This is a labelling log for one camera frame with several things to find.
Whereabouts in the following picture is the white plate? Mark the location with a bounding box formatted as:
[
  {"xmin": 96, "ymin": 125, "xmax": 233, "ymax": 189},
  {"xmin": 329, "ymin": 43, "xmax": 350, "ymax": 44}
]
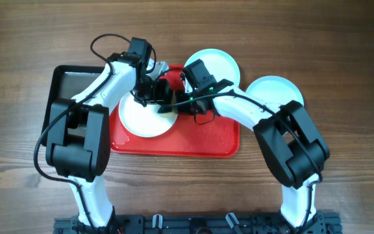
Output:
[{"xmin": 118, "ymin": 92, "xmax": 178, "ymax": 138}]

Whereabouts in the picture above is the light blue plate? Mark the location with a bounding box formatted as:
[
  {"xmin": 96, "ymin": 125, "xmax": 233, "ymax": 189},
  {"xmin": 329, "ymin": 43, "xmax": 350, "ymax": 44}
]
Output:
[
  {"xmin": 245, "ymin": 75, "xmax": 305, "ymax": 106},
  {"xmin": 184, "ymin": 49, "xmax": 241, "ymax": 86}
]

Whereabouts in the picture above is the green yellow sponge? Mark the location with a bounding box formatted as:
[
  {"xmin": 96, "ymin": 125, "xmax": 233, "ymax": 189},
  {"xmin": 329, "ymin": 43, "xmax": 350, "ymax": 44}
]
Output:
[{"xmin": 157, "ymin": 105, "xmax": 173, "ymax": 114}]

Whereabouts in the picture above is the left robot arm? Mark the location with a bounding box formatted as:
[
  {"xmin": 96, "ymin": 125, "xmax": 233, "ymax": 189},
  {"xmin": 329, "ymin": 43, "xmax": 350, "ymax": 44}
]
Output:
[{"xmin": 38, "ymin": 53, "xmax": 168, "ymax": 233}]

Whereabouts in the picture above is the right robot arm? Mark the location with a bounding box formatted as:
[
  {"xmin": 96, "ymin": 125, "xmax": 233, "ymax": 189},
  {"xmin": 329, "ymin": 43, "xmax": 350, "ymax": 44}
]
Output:
[{"xmin": 172, "ymin": 85, "xmax": 330, "ymax": 233}]

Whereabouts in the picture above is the red plastic tray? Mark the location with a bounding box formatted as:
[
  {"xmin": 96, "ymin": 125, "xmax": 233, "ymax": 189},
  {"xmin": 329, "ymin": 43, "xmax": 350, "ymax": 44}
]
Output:
[{"xmin": 108, "ymin": 64, "xmax": 241, "ymax": 159}]

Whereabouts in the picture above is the black metal tray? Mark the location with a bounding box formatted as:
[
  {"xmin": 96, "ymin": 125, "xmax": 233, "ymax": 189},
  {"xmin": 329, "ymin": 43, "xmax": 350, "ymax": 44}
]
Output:
[{"xmin": 42, "ymin": 65, "xmax": 104, "ymax": 131}]

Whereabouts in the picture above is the light blue plate top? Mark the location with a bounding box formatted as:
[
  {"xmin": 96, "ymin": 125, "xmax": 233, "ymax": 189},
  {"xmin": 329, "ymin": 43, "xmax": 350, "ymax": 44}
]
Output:
[{"xmin": 184, "ymin": 49, "xmax": 241, "ymax": 86}]

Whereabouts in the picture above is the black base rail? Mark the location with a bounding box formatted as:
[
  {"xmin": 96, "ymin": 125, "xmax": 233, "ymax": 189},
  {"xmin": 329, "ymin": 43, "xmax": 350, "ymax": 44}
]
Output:
[{"xmin": 53, "ymin": 211, "xmax": 343, "ymax": 234}]

